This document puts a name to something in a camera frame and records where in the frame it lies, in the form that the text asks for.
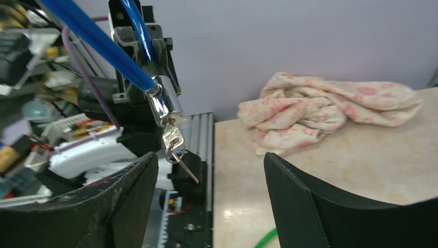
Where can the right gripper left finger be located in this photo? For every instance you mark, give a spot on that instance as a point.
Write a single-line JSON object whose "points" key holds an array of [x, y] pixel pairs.
{"points": [[111, 212]]}

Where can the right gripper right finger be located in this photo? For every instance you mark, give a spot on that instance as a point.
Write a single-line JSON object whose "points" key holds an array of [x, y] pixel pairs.
{"points": [[310, 212]]}

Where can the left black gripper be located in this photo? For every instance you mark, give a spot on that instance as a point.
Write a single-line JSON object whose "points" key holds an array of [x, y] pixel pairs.
{"points": [[146, 61]]}

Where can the green cable lock loop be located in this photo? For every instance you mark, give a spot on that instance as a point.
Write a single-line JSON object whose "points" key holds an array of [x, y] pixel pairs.
{"points": [[266, 239]]}

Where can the blue cable lock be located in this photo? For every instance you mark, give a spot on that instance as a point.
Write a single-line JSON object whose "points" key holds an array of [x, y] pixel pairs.
{"points": [[163, 100]]}

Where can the blue cable lock keys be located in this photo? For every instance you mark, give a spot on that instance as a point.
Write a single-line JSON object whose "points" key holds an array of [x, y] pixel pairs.
{"points": [[175, 149]]}

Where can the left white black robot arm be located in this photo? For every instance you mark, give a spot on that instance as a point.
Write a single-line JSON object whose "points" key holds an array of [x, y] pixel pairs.
{"points": [[140, 104]]}

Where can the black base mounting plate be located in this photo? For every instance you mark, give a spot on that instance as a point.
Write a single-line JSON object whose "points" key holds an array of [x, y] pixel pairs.
{"points": [[187, 209]]}

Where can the pink floral white cloth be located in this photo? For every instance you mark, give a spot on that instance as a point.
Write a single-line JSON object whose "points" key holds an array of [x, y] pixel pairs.
{"points": [[297, 111]]}

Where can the aluminium frame rail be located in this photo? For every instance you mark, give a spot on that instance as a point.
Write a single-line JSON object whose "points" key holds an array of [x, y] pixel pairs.
{"points": [[198, 131]]}

